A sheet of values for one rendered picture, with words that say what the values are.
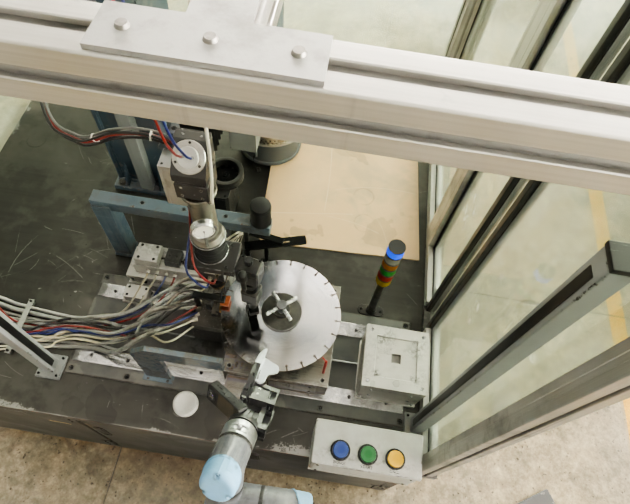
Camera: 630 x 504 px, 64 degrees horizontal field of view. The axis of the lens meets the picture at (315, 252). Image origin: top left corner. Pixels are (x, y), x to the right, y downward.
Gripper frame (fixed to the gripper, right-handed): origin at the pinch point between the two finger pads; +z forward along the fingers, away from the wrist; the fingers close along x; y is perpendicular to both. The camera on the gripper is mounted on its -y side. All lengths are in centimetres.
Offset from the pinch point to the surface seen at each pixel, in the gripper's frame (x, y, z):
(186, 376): -20.5, -22.3, 11.4
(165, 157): 51, -25, -9
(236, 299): 6.3, -12.9, 17.5
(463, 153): 79, 20, -67
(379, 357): 0.7, 29.6, 18.3
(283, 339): 2.3, 3.1, 11.4
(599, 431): -58, 141, 92
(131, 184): 12, -67, 59
